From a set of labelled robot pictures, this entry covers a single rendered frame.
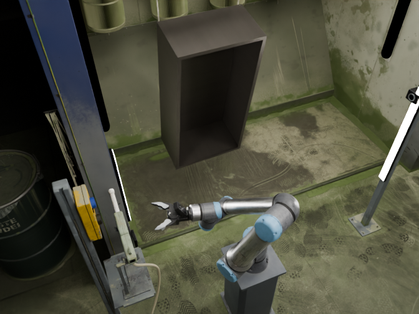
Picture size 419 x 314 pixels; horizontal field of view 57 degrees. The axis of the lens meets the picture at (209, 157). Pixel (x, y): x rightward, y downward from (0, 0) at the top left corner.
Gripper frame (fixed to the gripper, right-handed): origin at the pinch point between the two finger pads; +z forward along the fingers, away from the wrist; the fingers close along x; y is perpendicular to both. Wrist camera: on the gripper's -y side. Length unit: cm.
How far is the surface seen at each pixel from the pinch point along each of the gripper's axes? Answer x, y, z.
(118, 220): 2.8, 7.2, 16.9
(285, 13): 248, 52, -175
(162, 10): 204, 20, -34
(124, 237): -7.7, 4.8, 14.8
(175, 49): 89, -32, -23
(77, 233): -11.5, -14.1, 35.1
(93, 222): -11.5, -22.9, 27.7
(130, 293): -26.7, 36.5, 13.6
